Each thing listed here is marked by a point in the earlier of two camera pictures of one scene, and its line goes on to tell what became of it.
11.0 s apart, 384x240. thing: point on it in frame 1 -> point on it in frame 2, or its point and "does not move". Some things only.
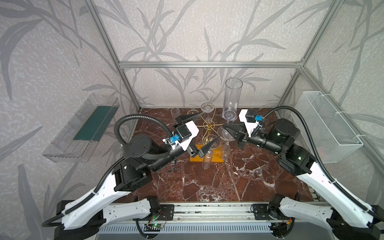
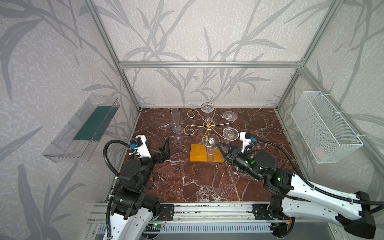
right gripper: x=242 y=138 -> x=229 y=153
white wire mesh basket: x=333 y=139 does not move
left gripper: x=192 y=148 -> x=157 y=156
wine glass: x=175 y=112 does not move
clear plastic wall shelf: x=75 y=143 does not move
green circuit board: x=152 y=227 does not move
